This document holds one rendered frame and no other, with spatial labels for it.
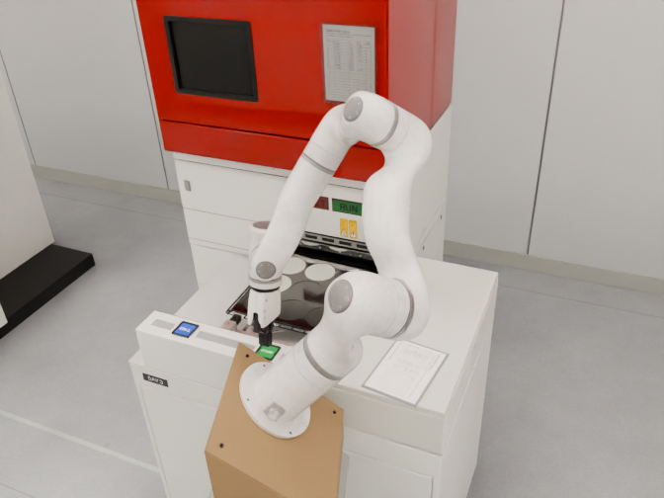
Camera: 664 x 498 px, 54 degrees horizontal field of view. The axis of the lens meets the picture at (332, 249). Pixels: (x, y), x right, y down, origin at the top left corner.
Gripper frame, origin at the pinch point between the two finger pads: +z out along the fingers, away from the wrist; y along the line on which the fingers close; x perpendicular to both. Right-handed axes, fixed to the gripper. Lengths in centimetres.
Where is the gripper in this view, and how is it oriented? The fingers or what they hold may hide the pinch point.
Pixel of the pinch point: (265, 338)
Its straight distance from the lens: 175.0
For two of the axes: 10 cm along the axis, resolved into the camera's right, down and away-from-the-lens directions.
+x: 9.2, 1.8, -3.6
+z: -0.4, 9.3, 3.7
